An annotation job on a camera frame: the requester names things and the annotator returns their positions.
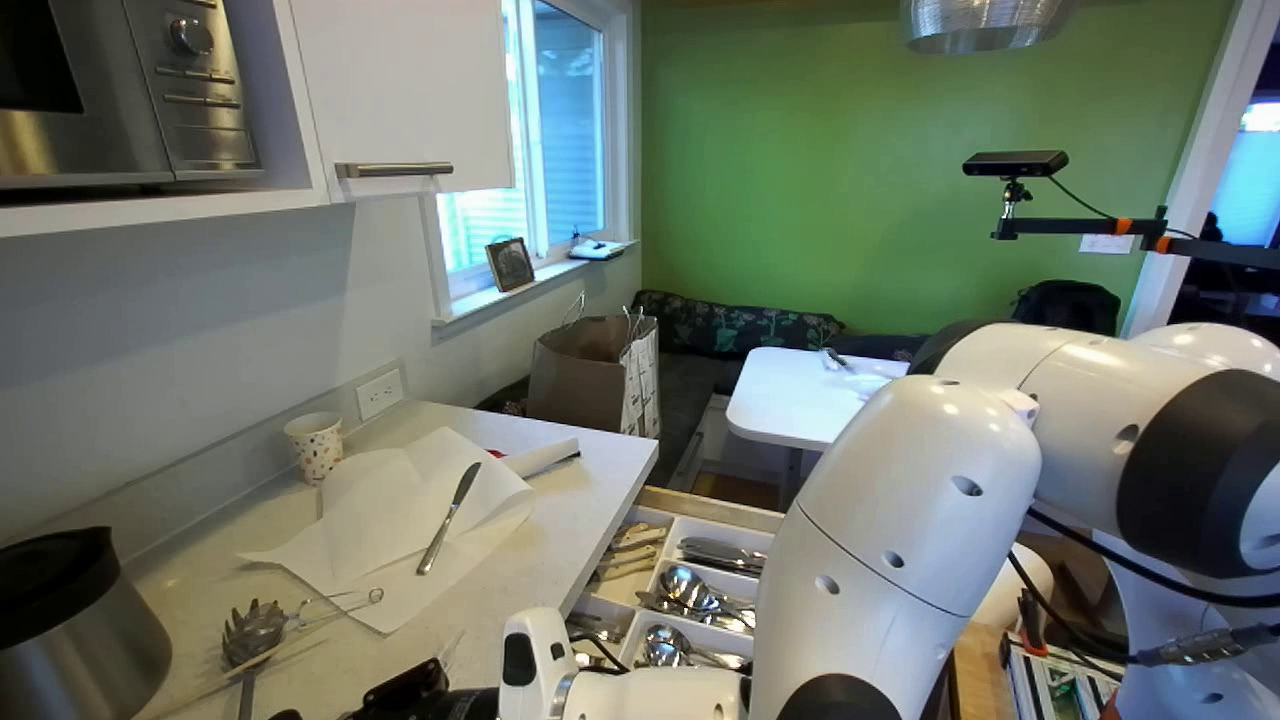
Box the drawer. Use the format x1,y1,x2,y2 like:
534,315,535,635
563,486,787,672

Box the steel pasta spoon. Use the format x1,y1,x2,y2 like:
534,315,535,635
221,587,386,720

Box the steel table knife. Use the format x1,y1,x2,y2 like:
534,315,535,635
416,461,483,577

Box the white paper sheet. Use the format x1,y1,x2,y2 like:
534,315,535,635
239,427,537,637

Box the heap of small spoons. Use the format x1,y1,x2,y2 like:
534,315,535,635
634,624,752,671

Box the dotted paper cup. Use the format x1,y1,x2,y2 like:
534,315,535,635
284,412,345,487

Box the white paper roll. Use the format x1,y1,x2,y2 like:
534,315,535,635
498,437,582,480

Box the heap of large spoons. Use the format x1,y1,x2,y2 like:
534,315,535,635
636,563,758,634

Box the white cutlery tray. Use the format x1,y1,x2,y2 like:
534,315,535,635
566,505,776,671

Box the heap of table knives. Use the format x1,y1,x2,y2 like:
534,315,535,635
677,536,768,578

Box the steel pot with black lid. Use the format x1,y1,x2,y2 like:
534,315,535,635
0,526,174,720

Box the brown paper bag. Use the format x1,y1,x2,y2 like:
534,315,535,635
526,306,641,435

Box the white printed paper bag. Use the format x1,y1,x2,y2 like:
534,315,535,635
619,312,662,440

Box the white table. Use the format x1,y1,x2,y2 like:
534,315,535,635
726,346,912,452

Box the dark floral bench cushion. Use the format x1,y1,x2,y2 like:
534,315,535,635
631,290,847,358

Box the window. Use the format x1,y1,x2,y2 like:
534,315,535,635
418,0,635,323

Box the white cabinet door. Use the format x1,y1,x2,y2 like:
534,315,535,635
289,0,516,204

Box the microwave door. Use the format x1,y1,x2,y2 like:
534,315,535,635
0,0,176,189

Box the microwave knob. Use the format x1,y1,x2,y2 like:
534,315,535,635
168,16,215,58

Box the black backpack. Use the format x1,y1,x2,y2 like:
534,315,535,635
1011,280,1122,337

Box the silver pendant lamp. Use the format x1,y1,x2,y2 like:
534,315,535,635
899,0,1082,56

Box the heap of wooden-handled utensils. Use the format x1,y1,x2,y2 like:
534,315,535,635
592,521,669,585

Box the white wall socket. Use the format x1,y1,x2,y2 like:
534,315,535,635
356,368,405,422

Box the small picture frame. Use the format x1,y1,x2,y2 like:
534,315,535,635
486,237,536,294

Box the steel cabinet door handle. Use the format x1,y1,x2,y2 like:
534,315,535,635
334,161,455,180

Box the camera on mount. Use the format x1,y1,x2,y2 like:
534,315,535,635
962,150,1280,272

